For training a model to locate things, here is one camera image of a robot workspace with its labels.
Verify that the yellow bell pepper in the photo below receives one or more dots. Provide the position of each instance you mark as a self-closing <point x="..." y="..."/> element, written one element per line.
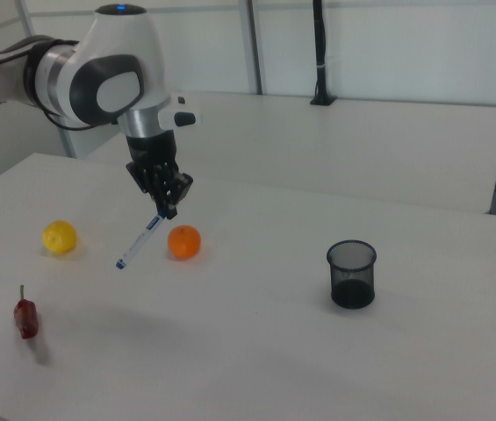
<point x="59" y="237"/>

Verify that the orange mandarin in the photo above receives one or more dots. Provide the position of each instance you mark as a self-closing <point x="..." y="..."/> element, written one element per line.
<point x="184" y="242"/>

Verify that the black mesh pen cup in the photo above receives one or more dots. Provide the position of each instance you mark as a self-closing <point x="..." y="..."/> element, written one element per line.
<point x="352" y="280"/>

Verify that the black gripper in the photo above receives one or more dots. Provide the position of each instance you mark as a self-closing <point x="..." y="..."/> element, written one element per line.
<point x="151" y="149"/>

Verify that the grey partition post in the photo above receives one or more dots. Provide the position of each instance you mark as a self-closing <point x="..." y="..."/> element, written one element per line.
<point x="253" y="44"/>

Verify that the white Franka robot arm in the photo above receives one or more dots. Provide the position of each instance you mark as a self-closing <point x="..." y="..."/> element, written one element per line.
<point x="111" y="74"/>

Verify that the black pole on clamp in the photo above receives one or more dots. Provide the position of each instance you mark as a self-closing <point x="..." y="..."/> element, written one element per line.
<point x="320" y="52"/>

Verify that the white neighbouring table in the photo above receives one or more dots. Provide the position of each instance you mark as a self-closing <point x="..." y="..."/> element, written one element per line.
<point x="318" y="144"/>

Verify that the red chili pepper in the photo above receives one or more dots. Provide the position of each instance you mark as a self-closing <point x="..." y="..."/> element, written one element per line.
<point x="26" y="316"/>

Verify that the blue white marker pen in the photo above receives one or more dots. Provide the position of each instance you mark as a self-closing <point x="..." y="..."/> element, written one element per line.
<point x="138" y="243"/>

